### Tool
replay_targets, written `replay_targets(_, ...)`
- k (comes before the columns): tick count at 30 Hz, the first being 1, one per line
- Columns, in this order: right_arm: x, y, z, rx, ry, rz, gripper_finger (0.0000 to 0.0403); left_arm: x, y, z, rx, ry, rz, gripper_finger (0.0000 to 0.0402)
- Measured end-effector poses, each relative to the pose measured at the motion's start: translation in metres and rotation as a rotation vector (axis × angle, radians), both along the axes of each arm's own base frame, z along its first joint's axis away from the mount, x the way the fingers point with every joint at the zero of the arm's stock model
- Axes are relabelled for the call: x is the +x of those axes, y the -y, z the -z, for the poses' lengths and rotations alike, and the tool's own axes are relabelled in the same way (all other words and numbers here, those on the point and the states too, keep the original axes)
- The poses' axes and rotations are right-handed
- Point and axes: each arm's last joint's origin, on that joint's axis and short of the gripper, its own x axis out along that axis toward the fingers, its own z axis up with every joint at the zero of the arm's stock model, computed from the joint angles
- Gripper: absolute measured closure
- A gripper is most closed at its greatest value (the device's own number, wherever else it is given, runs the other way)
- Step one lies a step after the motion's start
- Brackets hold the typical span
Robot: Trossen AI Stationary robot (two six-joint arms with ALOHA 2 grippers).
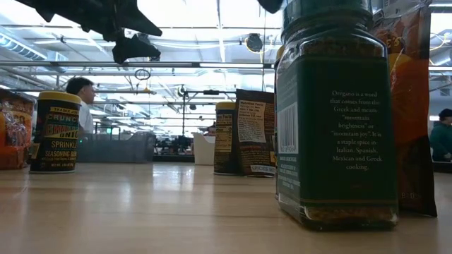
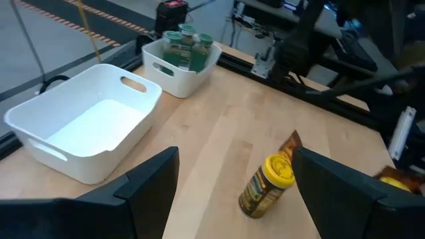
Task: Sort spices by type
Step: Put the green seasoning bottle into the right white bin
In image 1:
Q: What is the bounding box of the white plastic bin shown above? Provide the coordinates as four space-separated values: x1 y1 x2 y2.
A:
192 132 217 166

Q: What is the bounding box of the hanging black cable loop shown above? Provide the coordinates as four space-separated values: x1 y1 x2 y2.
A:
133 68 152 81

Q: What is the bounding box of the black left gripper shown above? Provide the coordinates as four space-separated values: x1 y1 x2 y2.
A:
13 0 164 66

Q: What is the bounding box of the grey plastic bin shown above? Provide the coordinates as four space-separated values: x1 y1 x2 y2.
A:
76 131 157 164

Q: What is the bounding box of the long overhead light bar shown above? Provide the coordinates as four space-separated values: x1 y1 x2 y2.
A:
0 60 275 69

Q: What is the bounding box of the green oregano spice jar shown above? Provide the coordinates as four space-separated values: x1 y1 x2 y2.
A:
276 0 400 232

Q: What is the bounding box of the person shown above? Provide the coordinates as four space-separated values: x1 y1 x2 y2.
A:
429 108 452 163
66 76 97 135

